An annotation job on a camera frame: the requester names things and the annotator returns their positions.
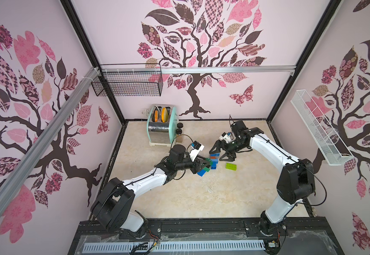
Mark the aluminium rail left wall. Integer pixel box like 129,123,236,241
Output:
0,67,100,218

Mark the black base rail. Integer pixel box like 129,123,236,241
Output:
73,217,333,241

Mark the black wire basket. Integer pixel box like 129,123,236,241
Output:
91,63,163,97

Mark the white wire shelf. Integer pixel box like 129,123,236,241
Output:
291,89,355,166

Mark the mint green toaster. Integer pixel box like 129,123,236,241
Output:
147,104,178,146

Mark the white cable duct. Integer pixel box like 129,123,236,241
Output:
81,240,265,255

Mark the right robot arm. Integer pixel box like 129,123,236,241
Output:
209,122,315,237

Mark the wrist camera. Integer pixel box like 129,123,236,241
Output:
219,120,248,143
168,141,205,163

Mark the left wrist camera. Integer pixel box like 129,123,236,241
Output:
168,141,205,163

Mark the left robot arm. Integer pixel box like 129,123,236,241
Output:
90,156,212,235

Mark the lime green long lego brick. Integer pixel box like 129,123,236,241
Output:
225,163,237,171

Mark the dark green square lego brick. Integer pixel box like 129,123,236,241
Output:
206,158,213,169

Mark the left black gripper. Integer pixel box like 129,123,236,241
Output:
174,156,209,174

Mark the aluminium rail wall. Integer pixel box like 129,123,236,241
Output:
0,67,100,218
102,65,296,74

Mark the aluminium rail back wall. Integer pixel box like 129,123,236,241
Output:
102,65,296,74

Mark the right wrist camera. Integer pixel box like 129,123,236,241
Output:
219,120,248,143

